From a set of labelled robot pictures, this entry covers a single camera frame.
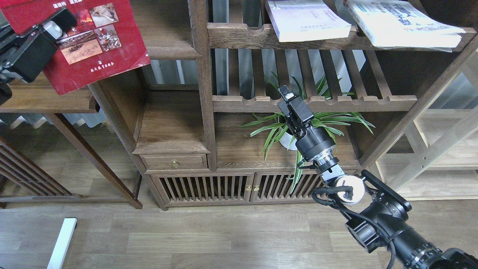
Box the green spider plant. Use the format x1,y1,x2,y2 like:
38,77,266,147
239,75,375,194

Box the white metal bar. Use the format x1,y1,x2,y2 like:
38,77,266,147
47,217,77,269

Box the light wooden shelf frame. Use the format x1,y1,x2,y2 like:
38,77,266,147
370,49,478,200

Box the white plant pot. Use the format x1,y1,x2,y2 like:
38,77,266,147
277,116,297,151

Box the pale purple white book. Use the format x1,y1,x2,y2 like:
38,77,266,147
265,0,351,43

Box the red cover book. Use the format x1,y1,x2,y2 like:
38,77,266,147
1,0,151,95

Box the white book Chinese title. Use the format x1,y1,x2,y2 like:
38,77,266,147
344,0,466,49

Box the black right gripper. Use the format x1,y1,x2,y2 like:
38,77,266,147
278,85,339,176

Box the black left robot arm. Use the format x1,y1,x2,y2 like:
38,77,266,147
0,7,77,104

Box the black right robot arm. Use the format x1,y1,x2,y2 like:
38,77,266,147
278,85,478,269

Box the dark wooden bookshelf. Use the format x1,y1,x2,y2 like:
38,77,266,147
39,0,478,211

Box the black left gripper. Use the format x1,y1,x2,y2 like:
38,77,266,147
1,7,77,84

